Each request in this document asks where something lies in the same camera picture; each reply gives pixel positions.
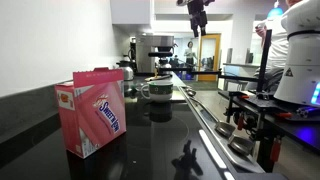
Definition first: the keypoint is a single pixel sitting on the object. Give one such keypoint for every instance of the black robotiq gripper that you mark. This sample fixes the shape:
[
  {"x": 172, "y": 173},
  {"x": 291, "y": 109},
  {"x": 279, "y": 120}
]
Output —
[{"x": 197, "y": 13}]

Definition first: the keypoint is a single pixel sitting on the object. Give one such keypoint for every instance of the white franka robot arm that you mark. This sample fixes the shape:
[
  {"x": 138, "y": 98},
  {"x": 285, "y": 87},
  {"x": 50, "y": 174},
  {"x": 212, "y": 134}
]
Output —
[{"x": 300, "y": 66}]

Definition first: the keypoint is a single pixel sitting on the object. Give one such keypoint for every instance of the white green christmas mug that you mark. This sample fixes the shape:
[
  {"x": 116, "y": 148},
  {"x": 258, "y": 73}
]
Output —
[{"x": 160, "y": 91}]

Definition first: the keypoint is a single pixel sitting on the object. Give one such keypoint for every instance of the distant standing person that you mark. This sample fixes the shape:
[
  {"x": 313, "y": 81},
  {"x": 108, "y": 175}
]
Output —
[{"x": 190, "y": 53}]

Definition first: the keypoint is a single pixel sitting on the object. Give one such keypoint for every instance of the yellow framed door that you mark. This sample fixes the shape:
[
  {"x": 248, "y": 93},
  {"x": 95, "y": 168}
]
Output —
[{"x": 200, "y": 60}]

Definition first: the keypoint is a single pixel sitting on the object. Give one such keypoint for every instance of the stainless coffee maker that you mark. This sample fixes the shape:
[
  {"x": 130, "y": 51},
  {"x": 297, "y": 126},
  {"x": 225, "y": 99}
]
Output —
[{"x": 146, "y": 53}]

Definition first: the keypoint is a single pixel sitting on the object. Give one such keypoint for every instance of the black horizontal stand bar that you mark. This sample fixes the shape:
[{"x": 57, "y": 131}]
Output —
[{"x": 236, "y": 78}]

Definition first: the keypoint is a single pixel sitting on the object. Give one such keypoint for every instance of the blue pendant lamp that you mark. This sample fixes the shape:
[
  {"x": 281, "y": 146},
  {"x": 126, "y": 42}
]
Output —
[{"x": 275, "y": 12}]

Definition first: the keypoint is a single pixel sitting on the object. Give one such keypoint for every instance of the person in white shirt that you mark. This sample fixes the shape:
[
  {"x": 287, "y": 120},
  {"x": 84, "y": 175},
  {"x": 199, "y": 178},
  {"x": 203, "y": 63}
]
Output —
[{"x": 278, "y": 46}]

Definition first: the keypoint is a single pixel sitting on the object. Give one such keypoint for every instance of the orange clamp lever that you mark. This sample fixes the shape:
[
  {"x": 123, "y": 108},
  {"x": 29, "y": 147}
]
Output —
[
  {"x": 244, "y": 97},
  {"x": 285, "y": 115}
]

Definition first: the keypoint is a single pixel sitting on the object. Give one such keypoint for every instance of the steel coffee carafe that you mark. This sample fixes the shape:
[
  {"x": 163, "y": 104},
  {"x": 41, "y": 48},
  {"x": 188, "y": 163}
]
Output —
[{"x": 126, "y": 71}]

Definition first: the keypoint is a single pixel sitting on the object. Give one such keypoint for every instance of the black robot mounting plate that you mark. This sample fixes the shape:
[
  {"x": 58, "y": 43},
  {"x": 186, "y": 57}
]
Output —
[{"x": 266, "y": 105}]

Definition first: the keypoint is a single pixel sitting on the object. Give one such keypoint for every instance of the silver stove knob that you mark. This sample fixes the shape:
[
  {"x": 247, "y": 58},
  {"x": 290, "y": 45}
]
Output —
[
  {"x": 225, "y": 129},
  {"x": 240, "y": 145}
]

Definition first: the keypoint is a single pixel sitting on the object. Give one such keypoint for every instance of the stainless stove control panel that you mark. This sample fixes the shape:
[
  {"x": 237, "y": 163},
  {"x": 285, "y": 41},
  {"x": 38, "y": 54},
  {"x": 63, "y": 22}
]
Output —
[{"x": 213, "y": 133}]

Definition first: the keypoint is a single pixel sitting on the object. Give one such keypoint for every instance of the pink sweetener box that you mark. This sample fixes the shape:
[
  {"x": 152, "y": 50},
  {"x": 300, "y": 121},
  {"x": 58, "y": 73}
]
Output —
[{"x": 96, "y": 113}]

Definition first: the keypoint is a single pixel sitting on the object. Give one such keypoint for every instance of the black vertical stand post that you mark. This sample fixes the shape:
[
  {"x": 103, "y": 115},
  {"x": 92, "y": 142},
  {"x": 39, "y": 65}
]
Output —
[{"x": 264, "y": 60}]

